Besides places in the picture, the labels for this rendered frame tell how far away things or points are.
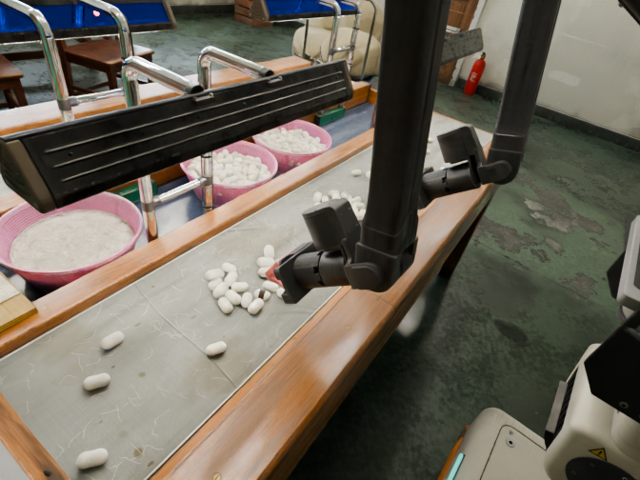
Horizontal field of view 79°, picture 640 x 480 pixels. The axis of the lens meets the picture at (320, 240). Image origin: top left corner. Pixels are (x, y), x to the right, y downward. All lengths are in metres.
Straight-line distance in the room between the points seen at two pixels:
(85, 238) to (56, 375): 0.32
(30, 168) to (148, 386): 0.36
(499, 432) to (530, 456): 0.09
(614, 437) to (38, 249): 1.05
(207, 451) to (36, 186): 0.38
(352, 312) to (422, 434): 0.89
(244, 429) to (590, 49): 5.05
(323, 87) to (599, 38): 4.61
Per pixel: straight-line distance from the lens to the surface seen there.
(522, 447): 1.36
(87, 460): 0.63
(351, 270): 0.51
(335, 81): 0.83
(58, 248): 0.94
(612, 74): 5.27
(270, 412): 0.61
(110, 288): 0.79
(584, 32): 5.27
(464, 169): 0.82
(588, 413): 0.78
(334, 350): 0.68
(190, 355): 0.70
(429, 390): 1.66
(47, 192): 0.48
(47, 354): 0.75
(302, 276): 0.60
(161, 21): 1.21
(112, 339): 0.71
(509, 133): 0.79
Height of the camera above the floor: 1.31
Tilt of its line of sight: 39 degrees down
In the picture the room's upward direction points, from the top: 12 degrees clockwise
